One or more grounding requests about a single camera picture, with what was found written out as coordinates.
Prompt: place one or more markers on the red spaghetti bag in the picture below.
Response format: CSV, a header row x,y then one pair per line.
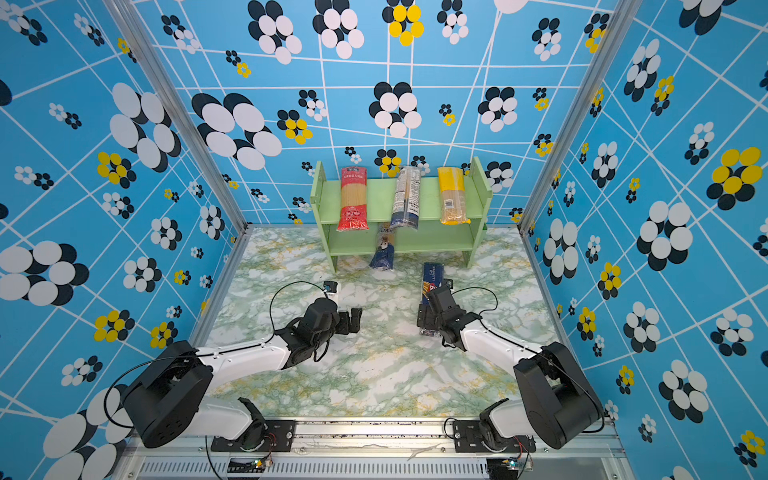
x,y
353,199

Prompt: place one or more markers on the blue Barilla spaghetti box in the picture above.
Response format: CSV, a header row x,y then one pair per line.
x,y
432,278

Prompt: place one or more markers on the yellow top spaghetti bag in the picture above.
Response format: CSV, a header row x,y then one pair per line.
x,y
452,196

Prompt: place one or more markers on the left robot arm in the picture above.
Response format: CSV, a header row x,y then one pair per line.
x,y
171,397

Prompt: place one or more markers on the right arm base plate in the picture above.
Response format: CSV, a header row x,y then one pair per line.
x,y
475,436

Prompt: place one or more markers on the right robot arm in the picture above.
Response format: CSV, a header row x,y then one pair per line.
x,y
557,402

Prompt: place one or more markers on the light green wooden shelf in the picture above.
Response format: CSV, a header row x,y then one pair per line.
x,y
430,236

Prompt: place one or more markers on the clear white-label spaghetti bag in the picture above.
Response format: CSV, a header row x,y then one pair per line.
x,y
406,204

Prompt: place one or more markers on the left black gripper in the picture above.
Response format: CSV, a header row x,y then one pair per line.
x,y
346,327

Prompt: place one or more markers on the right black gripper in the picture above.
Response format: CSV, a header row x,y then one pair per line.
x,y
429,322

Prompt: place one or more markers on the blue clear spaghetti bag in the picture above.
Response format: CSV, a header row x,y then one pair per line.
x,y
383,258

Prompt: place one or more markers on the aluminium front rail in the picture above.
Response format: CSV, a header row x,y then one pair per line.
x,y
377,448

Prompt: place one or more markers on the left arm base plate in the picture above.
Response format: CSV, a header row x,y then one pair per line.
x,y
269,436

